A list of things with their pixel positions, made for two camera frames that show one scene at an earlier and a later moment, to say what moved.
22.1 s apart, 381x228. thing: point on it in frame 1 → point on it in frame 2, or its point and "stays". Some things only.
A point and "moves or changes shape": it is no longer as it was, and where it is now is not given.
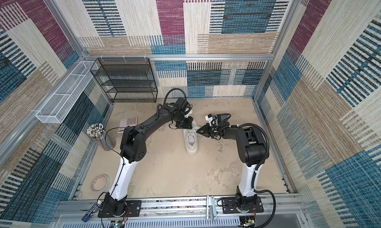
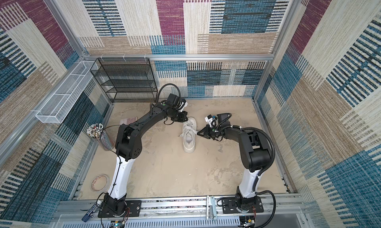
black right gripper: [206, 130] stays
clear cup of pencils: [97, 132] stays
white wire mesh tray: [57, 108] stays
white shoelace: [195, 128] moves or changes shape
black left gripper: [188, 125] → [182, 119]
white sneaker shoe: [191, 139] stays
